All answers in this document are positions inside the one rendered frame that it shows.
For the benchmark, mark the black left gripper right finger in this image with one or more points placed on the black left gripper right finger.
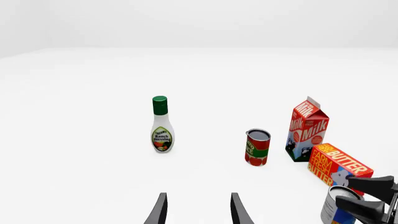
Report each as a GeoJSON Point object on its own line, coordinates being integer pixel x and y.
{"type": "Point", "coordinates": [239, 214]}

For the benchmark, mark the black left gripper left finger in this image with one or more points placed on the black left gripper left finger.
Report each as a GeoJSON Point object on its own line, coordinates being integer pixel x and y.
{"type": "Point", "coordinates": [158, 213]}

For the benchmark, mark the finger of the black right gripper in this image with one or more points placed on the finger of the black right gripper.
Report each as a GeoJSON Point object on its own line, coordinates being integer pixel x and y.
{"type": "Point", "coordinates": [374, 186]}
{"type": "Point", "coordinates": [363, 210]}

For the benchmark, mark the silver soup can blue label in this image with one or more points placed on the silver soup can blue label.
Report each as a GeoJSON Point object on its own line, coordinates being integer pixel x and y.
{"type": "Point", "coordinates": [332, 207]}

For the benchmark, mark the red butter box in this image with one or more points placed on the red butter box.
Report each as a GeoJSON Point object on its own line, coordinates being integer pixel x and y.
{"type": "Point", "coordinates": [335, 163]}

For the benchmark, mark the red tomato sauce can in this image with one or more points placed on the red tomato sauce can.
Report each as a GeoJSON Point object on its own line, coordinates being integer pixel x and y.
{"type": "Point", "coordinates": [257, 151]}

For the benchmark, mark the ranch dressing bottle green cap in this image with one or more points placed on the ranch dressing bottle green cap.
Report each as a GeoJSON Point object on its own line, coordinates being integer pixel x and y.
{"type": "Point", "coordinates": [162, 130]}

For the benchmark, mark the red and white milk carton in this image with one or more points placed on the red and white milk carton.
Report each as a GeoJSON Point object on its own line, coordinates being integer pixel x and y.
{"type": "Point", "coordinates": [306, 135]}

